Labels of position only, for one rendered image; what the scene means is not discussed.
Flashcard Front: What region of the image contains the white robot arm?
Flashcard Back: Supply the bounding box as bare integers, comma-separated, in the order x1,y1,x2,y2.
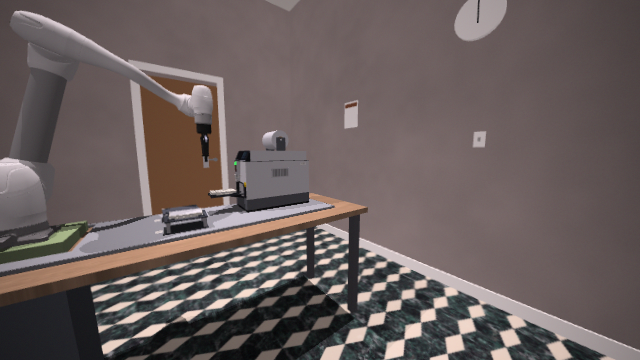
0,11,213,250

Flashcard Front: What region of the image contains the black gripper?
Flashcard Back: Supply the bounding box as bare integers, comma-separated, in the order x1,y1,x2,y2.
196,124,211,168

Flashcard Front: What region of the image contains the white cylinder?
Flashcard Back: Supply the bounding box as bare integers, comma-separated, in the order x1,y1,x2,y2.
262,130,289,150

